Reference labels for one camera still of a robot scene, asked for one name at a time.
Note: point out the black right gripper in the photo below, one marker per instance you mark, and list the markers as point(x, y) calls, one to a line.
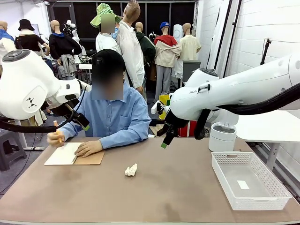
point(175, 120)

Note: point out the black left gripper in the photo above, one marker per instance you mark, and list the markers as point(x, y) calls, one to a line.
point(66, 107)

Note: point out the yellow pencil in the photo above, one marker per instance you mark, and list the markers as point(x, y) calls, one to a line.
point(55, 123)

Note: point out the brown spiral notebook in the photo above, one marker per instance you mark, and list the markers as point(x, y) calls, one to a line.
point(63, 154)

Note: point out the person's left forearm blue sleeve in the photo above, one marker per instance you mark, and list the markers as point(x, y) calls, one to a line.
point(124, 139)

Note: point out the white Franka left robot arm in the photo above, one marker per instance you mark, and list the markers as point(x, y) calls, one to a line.
point(23, 84)

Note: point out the white Franka right robot arm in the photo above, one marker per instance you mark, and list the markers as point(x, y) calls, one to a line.
point(246, 89)

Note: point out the person's right forearm blue sleeve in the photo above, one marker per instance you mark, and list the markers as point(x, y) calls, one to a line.
point(70, 129)

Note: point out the person's left hand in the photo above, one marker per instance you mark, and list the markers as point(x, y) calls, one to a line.
point(89, 148)

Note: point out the person's right hand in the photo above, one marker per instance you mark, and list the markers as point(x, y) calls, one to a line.
point(55, 139)

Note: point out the black stand with wood board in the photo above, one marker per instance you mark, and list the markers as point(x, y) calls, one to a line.
point(153, 122)

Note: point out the green recycling bin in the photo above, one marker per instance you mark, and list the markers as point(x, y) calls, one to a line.
point(167, 102)

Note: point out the seated person in blue shirt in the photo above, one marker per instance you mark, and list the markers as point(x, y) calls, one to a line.
point(117, 117)

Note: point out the yellow recycling bin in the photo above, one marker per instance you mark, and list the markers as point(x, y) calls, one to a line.
point(163, 98)

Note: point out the crumpled white paper ball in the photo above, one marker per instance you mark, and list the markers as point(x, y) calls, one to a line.
point(131, 170)

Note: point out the white cylindrical trash bin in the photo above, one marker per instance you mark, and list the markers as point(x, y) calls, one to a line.
point(221, 140)

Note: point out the white desk with metal legs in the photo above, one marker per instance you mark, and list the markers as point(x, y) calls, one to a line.
point(23, 136)

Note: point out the black baseball cap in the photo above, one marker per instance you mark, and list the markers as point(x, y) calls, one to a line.
point(107, 58)

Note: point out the grey plastic stool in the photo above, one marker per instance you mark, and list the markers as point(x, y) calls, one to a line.
point(11, 145)

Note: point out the grey box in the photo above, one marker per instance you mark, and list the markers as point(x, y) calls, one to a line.
point(191, 68)

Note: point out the mannequin in black sweater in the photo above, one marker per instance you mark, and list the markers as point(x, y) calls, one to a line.
point(63, 47)

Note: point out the figure in green checked hat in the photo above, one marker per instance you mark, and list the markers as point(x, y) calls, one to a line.
point(105, 47)

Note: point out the mannequin in red beige jacket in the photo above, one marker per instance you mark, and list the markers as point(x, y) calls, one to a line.
point(166, 54)

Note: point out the tall mannequin in white shirt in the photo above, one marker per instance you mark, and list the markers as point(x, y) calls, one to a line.
point(131, 51)

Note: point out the white mannequin figure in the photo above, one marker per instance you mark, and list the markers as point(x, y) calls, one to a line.
point(75, 35)

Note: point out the white rectangular label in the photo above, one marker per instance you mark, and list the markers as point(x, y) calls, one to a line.
point(243, 184)

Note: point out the mannequin in dark green hoodie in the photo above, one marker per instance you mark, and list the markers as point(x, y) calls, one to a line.
point(147, 49)

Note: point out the mannequin in cream shirt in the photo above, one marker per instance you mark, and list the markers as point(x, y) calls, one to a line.
point(189, 47)

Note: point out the mannequin with black hat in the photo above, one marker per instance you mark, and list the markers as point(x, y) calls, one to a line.
point(30, 42)

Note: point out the large white table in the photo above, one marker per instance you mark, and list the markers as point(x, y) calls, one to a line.
point(269, 126)

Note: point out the white perforated plastic basket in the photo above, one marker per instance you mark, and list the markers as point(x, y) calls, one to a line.
point(253, 194)

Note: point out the mannequin in blue white top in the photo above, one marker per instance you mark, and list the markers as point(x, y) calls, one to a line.
point(5, 39)

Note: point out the white hanging sheet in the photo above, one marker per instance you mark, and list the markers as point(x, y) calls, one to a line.
point(216, 35)

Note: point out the black tripod on white table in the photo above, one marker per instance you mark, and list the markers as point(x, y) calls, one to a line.
point(266, 51)

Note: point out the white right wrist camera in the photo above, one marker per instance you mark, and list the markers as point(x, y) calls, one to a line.
point(154, 109)

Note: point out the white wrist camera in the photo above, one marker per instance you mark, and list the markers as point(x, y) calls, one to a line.
point(154, 109)
point(84, 85)

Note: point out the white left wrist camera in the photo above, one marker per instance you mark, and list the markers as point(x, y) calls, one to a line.
point(84, 85)

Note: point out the black slanted wall pole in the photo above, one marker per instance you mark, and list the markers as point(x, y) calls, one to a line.
point(232, 35)
point(223, 42)

